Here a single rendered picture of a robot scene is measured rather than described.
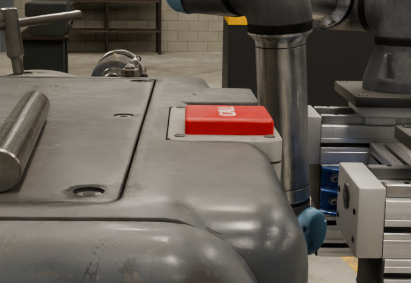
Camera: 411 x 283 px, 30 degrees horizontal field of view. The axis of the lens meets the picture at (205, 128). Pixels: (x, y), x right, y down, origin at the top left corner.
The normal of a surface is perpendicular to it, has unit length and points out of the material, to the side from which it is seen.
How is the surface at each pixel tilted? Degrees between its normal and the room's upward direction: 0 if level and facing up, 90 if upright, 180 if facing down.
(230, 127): 90
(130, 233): 19
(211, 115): 0
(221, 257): 48
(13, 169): 90
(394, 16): 90
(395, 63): 73
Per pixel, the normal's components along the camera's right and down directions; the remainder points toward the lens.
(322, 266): 0.01, -0.98
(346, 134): 0.01, 0.19
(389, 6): -0.64, 0.15
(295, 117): 0.39, 0.24
